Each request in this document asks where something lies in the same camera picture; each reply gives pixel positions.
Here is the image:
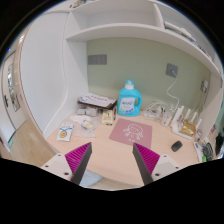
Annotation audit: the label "black computer mouse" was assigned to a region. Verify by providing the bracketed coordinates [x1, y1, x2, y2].
[171, 141, 183, 152]

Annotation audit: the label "grey wall socket with plug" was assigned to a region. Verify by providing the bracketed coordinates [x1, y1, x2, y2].
[166, 64, 178, 78]

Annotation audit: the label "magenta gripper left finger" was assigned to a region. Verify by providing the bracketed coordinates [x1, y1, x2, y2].
[41, 142, 93, 186]

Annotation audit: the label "gold figurine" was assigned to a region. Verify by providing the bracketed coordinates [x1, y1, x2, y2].
[180, 120, 196, 136]

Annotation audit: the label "clear plastic bag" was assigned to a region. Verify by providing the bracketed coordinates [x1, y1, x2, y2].
[70, 115, 95, 138]

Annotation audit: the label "grey wall switch panel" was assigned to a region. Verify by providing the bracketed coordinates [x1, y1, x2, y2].
[88, 54, 107, 65]

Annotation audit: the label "small beige box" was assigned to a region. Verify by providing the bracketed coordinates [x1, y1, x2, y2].
[102, 110, 116, 125]

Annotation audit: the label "small yellow-white packet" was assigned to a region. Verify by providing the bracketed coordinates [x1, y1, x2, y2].
[57, 123, 73, 141]

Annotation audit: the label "white power strip with cables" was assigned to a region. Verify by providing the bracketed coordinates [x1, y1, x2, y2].
[142, 100, 169, 120]

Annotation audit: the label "white wifi router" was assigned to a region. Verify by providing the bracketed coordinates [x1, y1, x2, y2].
[170, 106, 202, 140]

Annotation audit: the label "books on upper shelf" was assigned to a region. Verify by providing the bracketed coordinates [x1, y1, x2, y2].
[164, 21, 196, 42]

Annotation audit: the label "white shelf unit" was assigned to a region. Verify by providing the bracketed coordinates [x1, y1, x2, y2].
[20, 0, 223, 137]

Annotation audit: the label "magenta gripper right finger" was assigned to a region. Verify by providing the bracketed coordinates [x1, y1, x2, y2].
[132, 142, 183, 186]

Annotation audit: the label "flat box with white lid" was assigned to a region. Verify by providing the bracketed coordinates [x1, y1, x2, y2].
[78, 93, 117, 109]

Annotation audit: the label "pink mouse pad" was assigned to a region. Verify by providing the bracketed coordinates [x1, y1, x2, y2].
[109, 118, 152, 148]

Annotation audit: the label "white cable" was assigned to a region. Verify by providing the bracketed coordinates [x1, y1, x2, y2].
[165, 70, 181, 108]

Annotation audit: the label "blue detergent bottle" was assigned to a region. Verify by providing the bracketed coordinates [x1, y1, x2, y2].
[117, 79, 142, 116]

